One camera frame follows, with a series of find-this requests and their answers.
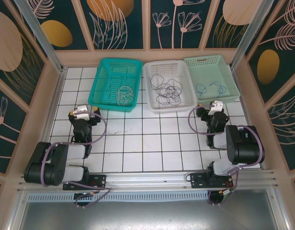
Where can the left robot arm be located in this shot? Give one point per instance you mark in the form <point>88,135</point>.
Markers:
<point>54,158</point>

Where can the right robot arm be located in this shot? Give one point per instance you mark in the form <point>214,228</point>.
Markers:
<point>245,148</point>

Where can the teal perforated plastic basket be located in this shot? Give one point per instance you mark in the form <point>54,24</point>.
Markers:
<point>94,91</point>

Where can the white perforated plastic basket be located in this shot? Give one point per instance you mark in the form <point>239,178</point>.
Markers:
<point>171,109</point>

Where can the mint green plastic basket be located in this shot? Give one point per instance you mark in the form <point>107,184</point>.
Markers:
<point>209,72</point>

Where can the green controller board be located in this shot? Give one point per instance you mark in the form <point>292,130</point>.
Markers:
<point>227,192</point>

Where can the grey metal sheet panel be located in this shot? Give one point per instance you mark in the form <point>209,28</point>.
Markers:
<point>147,218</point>

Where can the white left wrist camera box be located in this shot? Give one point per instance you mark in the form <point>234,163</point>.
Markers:
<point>82,112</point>

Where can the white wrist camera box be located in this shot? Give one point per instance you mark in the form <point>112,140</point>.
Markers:
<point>215,107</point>
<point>82,112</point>

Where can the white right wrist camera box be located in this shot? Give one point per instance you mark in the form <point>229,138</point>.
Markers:
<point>215,107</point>

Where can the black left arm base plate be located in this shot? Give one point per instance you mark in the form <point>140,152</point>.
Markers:
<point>97,182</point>

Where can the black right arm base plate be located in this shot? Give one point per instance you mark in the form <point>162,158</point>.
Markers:
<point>197,182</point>

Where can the aluminium extrusion rail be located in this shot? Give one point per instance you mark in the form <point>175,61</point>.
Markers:
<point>147,178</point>

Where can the aluminium frame post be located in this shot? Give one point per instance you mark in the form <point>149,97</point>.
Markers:
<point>41,36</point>
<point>250,36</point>

